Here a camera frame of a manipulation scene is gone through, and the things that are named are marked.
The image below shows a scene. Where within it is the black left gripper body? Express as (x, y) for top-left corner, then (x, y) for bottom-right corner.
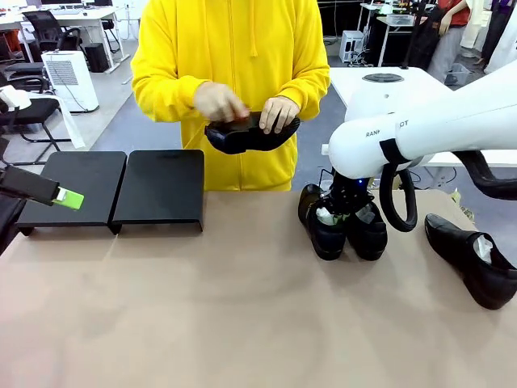
(0, 165), (61, 207)

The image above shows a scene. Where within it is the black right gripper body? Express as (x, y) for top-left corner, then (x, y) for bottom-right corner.
(322, 171), (375, 215)

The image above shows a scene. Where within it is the black leather buckle shoe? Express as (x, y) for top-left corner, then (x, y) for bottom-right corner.
(346, 201), (389, 261)
(423, 213), (517, 311)
(204, 111), (302, 155)
(297, 183), (349, 261)

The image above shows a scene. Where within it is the person's right forearm yellow sleeve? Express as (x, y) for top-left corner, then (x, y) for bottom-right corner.
(131, 68), (207, 122)

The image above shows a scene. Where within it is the person's left forearm yellow sleeve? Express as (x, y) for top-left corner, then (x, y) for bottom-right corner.
(278, 68), (331, 120)

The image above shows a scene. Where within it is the black metal shoe stand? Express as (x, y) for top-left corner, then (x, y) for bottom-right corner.
(15, 151), (128, 238)
(111, 149), (205, 234)

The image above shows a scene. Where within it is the person's left hand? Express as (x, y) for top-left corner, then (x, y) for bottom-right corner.
(258, 95), (302, 135)

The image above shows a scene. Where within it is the person's right hand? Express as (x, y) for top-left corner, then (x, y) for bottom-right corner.
(192, 80), (250, 123)

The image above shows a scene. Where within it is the white paper shoe stuffing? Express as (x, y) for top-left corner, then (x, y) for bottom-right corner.
(471, 235), (496, 266)
(314, 205), (344, 226)
(355, 204), (379, 223)

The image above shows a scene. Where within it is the black fabric object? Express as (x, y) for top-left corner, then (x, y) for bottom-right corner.
(0, 196), (26, 254)

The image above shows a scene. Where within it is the black sled base chair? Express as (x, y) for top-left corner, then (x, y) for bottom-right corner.
(0, 95), (73, 167)

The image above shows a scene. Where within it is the white cloth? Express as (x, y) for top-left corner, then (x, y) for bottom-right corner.
(0, 87), (86, 149)

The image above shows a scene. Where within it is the white table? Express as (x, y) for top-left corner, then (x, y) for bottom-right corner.
(329, 66), (517, 167)

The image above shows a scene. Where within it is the white air purifier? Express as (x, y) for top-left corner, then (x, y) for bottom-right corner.
(41, 50), (100, 113)

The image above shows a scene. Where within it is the black armrest chair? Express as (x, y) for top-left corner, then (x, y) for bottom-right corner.
(0, 60), (52, 95)

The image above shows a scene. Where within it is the black computer tower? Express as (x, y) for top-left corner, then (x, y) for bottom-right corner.
(84, 42), (110, 74)

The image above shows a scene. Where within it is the white computer case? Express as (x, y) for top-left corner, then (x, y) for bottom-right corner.
(341, 30), (367, 64)

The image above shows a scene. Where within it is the black mesh office chair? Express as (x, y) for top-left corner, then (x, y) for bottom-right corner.
(22, 10), (84, 61)

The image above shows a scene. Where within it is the white desk with black panel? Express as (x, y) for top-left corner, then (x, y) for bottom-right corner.
(359, 2), (417, 68)

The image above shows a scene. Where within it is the grey plastic bin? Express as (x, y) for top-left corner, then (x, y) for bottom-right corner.
(443, 62), (472, 86)

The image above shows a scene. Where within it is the person in yellow hoodie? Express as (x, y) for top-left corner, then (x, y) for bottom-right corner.
(131, 0), (331, 192)

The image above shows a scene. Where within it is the black hanging garment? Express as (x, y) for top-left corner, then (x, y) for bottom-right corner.
(407, 3), (441, 70)

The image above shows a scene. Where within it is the white office desk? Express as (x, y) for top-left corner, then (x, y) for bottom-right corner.
(0, 6), (130, 76)

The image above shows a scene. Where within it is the figure in red top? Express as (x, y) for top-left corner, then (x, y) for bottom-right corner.
(427, 0), (473, 82)

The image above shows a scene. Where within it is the cream hanging garment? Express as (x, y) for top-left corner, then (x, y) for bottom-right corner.
(460, 0), (492, 49)

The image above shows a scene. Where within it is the dark hanging garment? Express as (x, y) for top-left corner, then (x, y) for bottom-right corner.
(482, 0), (517, 74)

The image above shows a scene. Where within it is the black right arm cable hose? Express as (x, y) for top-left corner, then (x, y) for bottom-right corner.
(378, 139), (517, 232)

